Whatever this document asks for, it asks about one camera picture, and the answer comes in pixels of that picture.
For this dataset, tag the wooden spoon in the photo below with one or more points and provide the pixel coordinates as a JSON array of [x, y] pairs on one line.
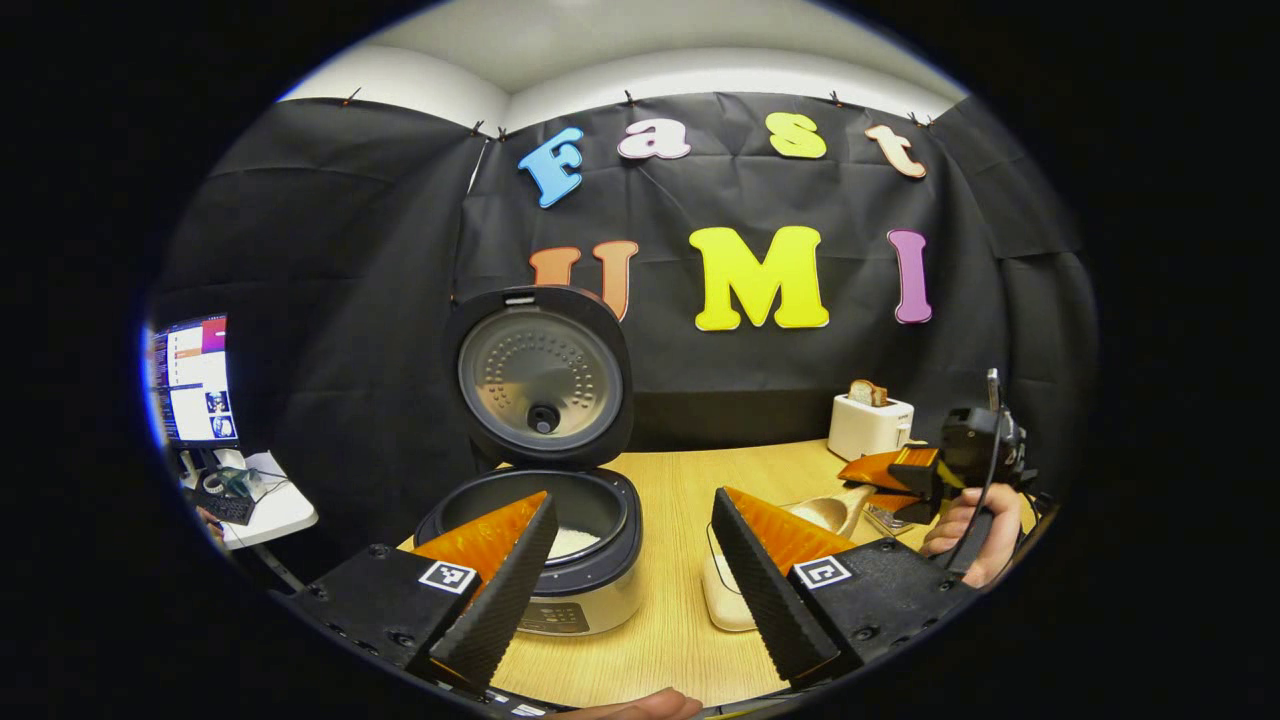
[[825, 512]]

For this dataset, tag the silver black rice cooker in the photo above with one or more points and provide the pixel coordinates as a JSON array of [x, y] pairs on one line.
[[540, 375]]

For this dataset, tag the toast slice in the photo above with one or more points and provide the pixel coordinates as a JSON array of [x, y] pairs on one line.
[[877, 394], [858, 393]]

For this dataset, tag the white rice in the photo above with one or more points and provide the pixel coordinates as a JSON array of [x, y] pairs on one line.
[[575, 542]]

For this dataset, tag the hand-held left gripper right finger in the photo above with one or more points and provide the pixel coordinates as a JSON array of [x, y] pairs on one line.
[[760, 590]]

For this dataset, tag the white toaster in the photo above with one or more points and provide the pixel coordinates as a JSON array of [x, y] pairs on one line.
[[870, 430]]

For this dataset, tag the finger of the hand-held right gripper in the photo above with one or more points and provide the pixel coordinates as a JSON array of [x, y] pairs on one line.
[[915, 510], [915, 470]]

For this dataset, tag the black keyboard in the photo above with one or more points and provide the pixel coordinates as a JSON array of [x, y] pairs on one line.
[[225, 507]]

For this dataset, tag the white side table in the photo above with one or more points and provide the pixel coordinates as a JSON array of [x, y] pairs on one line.
[[280, 505]]

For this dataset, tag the black backdrop cloth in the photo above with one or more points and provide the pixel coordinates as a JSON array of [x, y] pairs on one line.
[[380, 300]]

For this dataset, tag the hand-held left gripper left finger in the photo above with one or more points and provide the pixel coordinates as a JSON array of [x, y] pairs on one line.
[[505, 600]]

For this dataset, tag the computer monitor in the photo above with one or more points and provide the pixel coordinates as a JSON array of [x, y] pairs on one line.
[[195, 380]]

